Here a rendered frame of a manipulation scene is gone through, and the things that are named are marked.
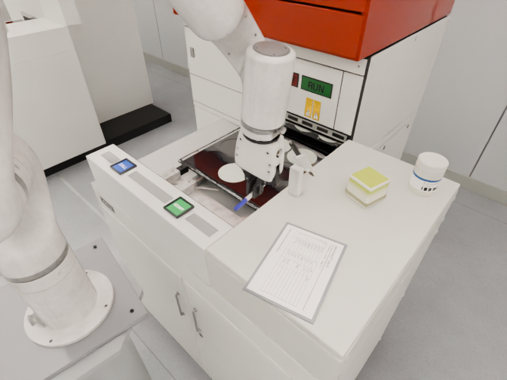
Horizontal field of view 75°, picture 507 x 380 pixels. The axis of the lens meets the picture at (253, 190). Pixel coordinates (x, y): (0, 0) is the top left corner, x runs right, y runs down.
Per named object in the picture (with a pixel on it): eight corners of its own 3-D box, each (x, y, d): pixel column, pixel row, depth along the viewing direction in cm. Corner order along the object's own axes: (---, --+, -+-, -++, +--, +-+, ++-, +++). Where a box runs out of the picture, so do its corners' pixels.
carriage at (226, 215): (174, 179, 110) (173, 173, 108) (256, 234, 91) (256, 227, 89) (154, 191, 105) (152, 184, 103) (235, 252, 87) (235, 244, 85)
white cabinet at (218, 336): (230, 239, 202) (222, 119, 149) (377, 346, 152) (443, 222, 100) (139, 311, 166) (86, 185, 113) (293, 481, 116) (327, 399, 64)
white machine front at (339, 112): (197, 102, 160) (186, 11, 135) (345, 170, 119) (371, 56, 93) (192, 105, 159) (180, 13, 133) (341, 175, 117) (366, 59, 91)
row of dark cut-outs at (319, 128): (249, 102, 132) (249, 96, 131) (346, 142, 110) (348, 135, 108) (248, 103, 132) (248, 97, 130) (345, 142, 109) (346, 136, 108)
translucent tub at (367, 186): (363, 184, 90) (369, 163, 85) (385, 200, 85) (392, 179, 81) (343, 194, 87) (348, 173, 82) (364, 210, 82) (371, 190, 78)
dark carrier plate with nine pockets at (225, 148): (253, 124, 130) (253, 122, 129) (328, 157, 112) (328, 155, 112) (184, 161, 110) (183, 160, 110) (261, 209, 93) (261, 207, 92)
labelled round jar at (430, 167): (413, 176, 92) (425, 148, 86) (439, 188, 89) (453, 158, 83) (403, 188, 88) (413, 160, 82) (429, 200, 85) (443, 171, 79)
